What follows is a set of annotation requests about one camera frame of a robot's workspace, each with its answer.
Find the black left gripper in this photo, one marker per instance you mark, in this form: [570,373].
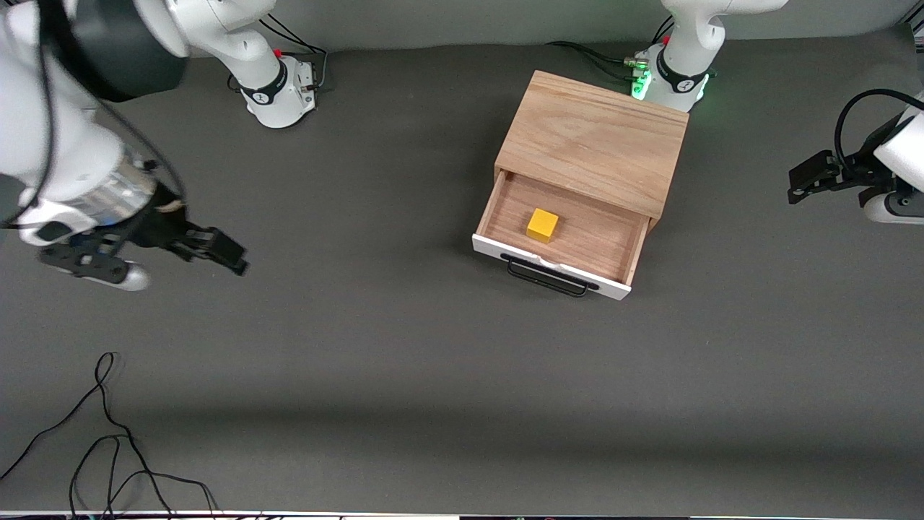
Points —
[854,170]

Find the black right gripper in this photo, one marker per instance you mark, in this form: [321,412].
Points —
[160,225]

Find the wooden drawer white front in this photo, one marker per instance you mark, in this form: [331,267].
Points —
[592,242]

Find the yellow cube block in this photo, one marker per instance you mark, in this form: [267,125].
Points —
[543,225]

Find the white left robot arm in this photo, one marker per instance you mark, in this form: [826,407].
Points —
[686,43]

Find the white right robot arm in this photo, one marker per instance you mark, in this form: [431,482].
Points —
[58,144]

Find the wooden drawer cabinet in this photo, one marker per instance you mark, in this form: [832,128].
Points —
[592,137]

